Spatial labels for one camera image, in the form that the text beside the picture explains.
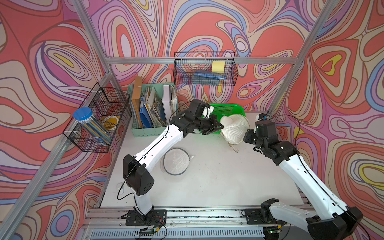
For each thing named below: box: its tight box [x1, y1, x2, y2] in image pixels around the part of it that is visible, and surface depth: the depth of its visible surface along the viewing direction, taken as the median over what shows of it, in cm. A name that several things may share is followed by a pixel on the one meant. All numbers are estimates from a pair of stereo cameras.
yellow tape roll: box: [102, 115, 119, 131], surface depth 80 cm
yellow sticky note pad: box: [211, 61, 226, 74], surface depth 91 cm
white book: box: [162, 84, 172, 125], surface depth 96 cm
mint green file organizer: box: [127, 82, 178, 137], surface depth 98 cm
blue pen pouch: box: [193, 71, 227, 82], surface depth 90 cm
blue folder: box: [139, 103, 154, 129], surface depth 95 cm
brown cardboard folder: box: [132, 76, 143, 128], surface depth 90 cm
